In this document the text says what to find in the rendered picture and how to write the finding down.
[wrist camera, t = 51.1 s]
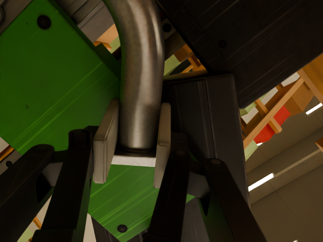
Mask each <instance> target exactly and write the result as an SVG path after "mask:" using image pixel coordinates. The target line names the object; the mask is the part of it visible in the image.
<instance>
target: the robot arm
mask: <svg viewBox="0 0 323 242"><path fill-rule="evenodd" d="M119 109H120V99H119V98H113V99H112V100H111V102H110V104H109V106H108V108H107V110H106V112H105V115H104V117H103V119H102V121H101V123H100V125H99V126H91V125H89V126H87V127H86V128H84V129H75V130H72V131H70V132H69V133H68V142H69V146H68V149H67V150H63V151H54V147H53V146H52V145H48V144H39V145H36V146H33V147H32V148H30V149H29V150H28V151H27V152H26V153H24V154H23V155H22V156H21V157H20V158H19V159H18V160H17V161H15V162H14V163H13V164H12V165H11V166H10V167H9V168H7V169H6V170H5V171H4V172H3V173H2V174H1V175H0V242H17V241H18V240H19V238H20V237H21V236H22V234H23V233H24V231H25V230H26V229H27V227H28V226H29V225H30V223H31V222H32V221H33V219H34V218H35V217H36V215H37V214H38V213H39V211H40V210H41V209H42V207H43V206H44V205H45V203H46V202H47V201H48V199H49V198H50V197H51V195H52V197H51V200H50V203H49V206H48V209H47V212H46V214H45V217H44V220H43V223H42V226H41V229H40V230H35V232H34V235H33V237H32V240H31V242H83V239H84V233H85V227H86V220H87V211H88V205H89V199H90V192H91V185H92V176H93V182H94V183H103V184H104V182H106V180H107V177H108V173H109V170H110V166H111V163H112V159H113V155H114V152H115V149H116V146H117V142H118V132H119ZM191 157H192V156H191V154H190V153H189V148H188V140H187V136H186V135H185V134H184V133H173V132H171V105H169V103H162V104H161V110H160V121H159V131H158V141H157V151H156V161H155V171H154V181H153V186H155V188H159V189H160V190H159V193H158V197H157V201H156V204H155V207H154V211H153V215H152V218H151V222H150V226H149V230H148V233H147V234H146V235H145V237H144V240H143V242H181V237H182V229H183V221H184V213H185V206H186V195H187V194H189V195H192V196H195V197H197V198H198V204H199V208H200V211H201V215H202V218H203V221H204V225H205V228H206V231H207V234H208V237H209V241H210V242H268V241H267V239H266V237H265V235H264V234H263V232H262V230H261V228H260V226H259V224H258V222H257V221H256V219H255V217H254V215H253V213H252V211H251V209H250V207H249V206H248V204H247V202H246V200H245V198H244V196H243V194H242V192H241V190H240V189H239V187H238V185H237V183H236V181H235V179H234V177H233V176H232V174H231V172H230V170H229V168H228V166H227V165H226V163H225V162H223V161H222V160H220V159H217V158H208V159H206V160H204V163H200V162H197V161H195V160H193V159H192V158H191Z"/></svg>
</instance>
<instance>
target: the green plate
mask: <svg viewBox="0 0 323 242"><path fill-rule="evenodd" d="M120 86H121V64H120V63H119V62H118V60H117V59H116V58H115V57H114V56H113V55H112V54H111V53H110V52H109V51H108V50H107V48H106V47H105V46H104V45H103V44H102V43H100V44H98V45H97V46H95V45H94V44H93V43H92V42H91V41H90V40H89V39H88V37H87V36H86V35H85V34H84V33H83V32H82V31H81V30H80V28H79V27H78V26H77V25H76V24H75V23H74V22H73V21H72V19H71V18H70V17H69V16H68V15H67V14H66V13H65V12H64V11H63V9H62V8H61V7H60V6H59V5H58V4H57V3H56V2H55V0H31V2H30V3H29V4H28V5H27V6H26V7H25V8H24V9H23V10H22V11H21V12H20V13H19V14H18V15H17V16H16V18H15V19H14V20H13V21H12V22H11V23H10V24H9V25H8V26H7V27H6V28H5V29H4V30H3V31H2V32H1V34H0V137H1V138H2V139H3V140H4V141H5V142H7V143H8V144H9V145H10V146H11V147H12V148H13V149H15V150H16V151H17V152H18V153H19V154H20V155H23V154H24V153H26V152H27V151H28V150H29V149H30V148H32V147H33V146H36V145H39V144H48V145H52V146H53V147H54V151H63V150H67V149H68V146H69V142H68V133H69V132H70V131H72V130H75V129H84V128H86V127H87V126H89V125H91V126H99V125H100V123H101V121H102V119H103V117H104V115H105V112H106V110H107V108H108V106H109V104H110V102H111V100H112V99H113V98H120ZM154 171H155V167H150V166H134V165H117V164H111V166H110V170H109V173H108V177H107V180H106V182H104V184H103V183H94V181H93V176H92V185H91V192H90V199H89V205H88V211H87V213H88V214H89V215H91V216H92V217H93V218H94V219H95V220H96V221H97V222H98V223H99V224H101V225H102V226H103V227H104V228H105V229H106V230H107V231H109V232H110V233H111V234H112V235H113V236H114V237H116V238H117V239H118V240H119V241H120V242H127V241H128V240H130V239H132V238H133V237H135V236H136V235H138V234H139V233H141V232H142V231H144V230H146V229H147V228H149V226H150V222H151V218H152V215H153V211H154V207H155V204H156V201H157V197H158V193H159V190H160V189H159V188H155V186H153V181H154Z"/></svg>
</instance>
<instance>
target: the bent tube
mask: <svg viewBox="0 0 323 242"><path fill-rule="evenodd" d="M102 1H103V2H104V4H105V5H106V7H107V8H108V10H109V12H110V14H111V16H112V18H113V21H114V23H115V26H116V29H117V32H118V36H119V39H120V45H121V55H122V63H121V86H120V109H119V132H118V142H117V146H116V149H115V152H114V155H113V159H112V163H111V164H117V165H134V166H150V167H155V161H156V151H157V141H158V131H159V120H160V110H161V99H162V85H163V74H164V63H165V43H164V34H163V28H162V22H161V18H160V14H159V11H158V8H157V5H156V2H155V0H102Z"/></svg>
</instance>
